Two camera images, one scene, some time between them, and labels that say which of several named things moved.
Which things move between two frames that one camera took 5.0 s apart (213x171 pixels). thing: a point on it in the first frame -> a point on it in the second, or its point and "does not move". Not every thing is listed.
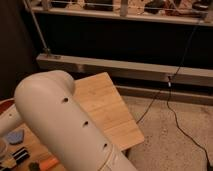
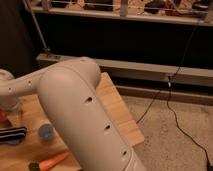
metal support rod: (46, 50) does not move
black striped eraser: (21, 155) -> (13, 134)
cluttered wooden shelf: (178, 10) does not move
